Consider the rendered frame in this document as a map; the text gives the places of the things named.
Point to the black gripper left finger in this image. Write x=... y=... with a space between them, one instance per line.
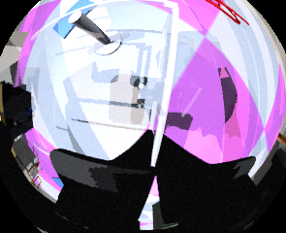
x=127 y=176

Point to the light blue flat rectangular pad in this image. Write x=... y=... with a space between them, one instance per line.
x=58 y=180
x=64 y=27

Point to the orange-framed glasses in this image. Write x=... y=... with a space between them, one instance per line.
x=32 y=173

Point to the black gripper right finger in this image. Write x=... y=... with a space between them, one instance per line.
x=183 y=179

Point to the white flat panel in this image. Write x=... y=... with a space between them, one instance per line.
x=10 y=55

